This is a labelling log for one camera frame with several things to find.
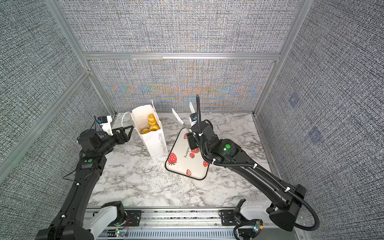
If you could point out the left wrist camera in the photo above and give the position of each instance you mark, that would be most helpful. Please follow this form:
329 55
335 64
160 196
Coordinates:
105 124

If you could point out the steel tongs white tips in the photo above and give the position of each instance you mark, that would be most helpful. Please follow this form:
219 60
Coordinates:
181 120

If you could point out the round striped fake bun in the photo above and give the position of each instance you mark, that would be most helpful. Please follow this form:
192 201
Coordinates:
150 129

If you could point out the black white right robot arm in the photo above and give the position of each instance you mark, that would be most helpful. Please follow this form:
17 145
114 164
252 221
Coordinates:
286 199

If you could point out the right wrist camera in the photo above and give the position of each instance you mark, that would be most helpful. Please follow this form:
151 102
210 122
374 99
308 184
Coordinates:
193 118

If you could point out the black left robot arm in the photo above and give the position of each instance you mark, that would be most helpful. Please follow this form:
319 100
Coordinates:
69 222

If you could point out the striped fake croissant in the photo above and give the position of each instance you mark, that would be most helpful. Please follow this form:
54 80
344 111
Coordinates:
152 120

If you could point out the white printed paper bag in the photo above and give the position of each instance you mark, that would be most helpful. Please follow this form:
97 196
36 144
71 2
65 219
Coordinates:
155 140

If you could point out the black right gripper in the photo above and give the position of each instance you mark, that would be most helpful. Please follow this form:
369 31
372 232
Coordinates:
191 139

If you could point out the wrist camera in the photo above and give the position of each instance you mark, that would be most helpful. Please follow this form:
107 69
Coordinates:
105 124
193 118

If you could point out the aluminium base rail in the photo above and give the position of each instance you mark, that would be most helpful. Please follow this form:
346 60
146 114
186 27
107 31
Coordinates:
191 223

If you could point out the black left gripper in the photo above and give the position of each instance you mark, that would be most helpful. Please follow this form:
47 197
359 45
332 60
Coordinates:
125 138

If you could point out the strawberry print serving tray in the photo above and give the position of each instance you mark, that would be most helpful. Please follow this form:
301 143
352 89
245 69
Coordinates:
184 161

